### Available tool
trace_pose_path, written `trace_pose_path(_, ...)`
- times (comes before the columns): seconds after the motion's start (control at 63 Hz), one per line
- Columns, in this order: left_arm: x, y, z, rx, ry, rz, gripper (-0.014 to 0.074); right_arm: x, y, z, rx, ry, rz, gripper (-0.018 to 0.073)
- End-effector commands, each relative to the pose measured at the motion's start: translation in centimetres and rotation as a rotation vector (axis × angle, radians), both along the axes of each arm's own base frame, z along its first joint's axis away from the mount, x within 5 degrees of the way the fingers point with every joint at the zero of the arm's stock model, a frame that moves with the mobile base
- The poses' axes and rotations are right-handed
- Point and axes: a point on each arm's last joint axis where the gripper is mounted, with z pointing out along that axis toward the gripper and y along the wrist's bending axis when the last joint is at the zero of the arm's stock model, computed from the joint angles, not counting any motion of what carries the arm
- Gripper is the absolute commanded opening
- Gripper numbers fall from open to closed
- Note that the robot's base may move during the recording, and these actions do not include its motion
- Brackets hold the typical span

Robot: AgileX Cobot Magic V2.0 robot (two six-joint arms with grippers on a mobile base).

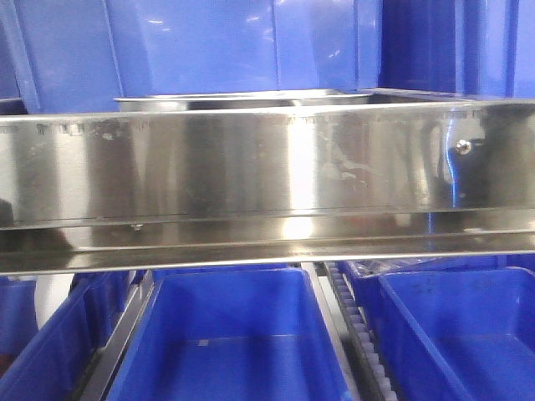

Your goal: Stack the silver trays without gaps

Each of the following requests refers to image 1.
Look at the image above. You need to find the silver metal tray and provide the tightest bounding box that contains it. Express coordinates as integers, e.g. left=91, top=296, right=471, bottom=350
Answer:
left=115, top=89, right=372, bottom=112

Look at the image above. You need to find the stainless steel shelf rail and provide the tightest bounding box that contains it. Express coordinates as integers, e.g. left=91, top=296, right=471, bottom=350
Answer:
left=1, top=100, right=534, bottom=276

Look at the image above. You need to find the blue bin lower centre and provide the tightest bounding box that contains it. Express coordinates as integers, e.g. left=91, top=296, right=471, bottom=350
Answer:
left=108, top=268, right=351, bottom=400

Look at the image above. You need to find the blue bin lower right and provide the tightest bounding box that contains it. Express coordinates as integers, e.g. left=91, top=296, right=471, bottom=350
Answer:
left=337, top=254, right=534, bottom=400

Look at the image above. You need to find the blue bin upper right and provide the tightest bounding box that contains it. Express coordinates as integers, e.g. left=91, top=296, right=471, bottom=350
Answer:
left=379, top=1, right=534, bottom=98

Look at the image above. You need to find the roller track left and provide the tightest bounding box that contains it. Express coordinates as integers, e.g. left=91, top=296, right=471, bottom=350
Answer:
left=77, top=271, right=154, bottom=401

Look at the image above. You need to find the blue bin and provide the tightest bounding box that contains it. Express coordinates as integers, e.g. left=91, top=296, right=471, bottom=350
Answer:
left=1, top=272, right=133, bottom=400
left=379, top=1, right=534, bottom=98
left=1, top=1, right=35, bottom=114
left=108, top=268, right=351, bottom=400
left=1, top=1, right=382, bottom=114
left=337, top=254, right=534, bottom=400

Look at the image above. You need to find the blue bin upper left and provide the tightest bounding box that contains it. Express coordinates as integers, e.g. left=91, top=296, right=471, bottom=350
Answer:
left=1, top=1, right=35, bottom=114

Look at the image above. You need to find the blue bin lower left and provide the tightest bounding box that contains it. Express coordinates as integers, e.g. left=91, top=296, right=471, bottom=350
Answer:
left=1, top=272, right=133, bottom=400

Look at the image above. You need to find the blue bin upper centre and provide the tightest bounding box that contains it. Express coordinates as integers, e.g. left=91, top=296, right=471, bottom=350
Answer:
left=1, top=1, right=382, bottom=114

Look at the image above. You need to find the roller track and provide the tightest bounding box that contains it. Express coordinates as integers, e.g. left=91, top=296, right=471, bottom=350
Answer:
left=77, top=271, right=154, bottom=401
left=324, top=262, right=399, bottom=401

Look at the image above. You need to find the roller track right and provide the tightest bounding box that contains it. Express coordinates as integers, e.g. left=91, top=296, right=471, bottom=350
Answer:
left=324, top=262, right=399, bottom=401

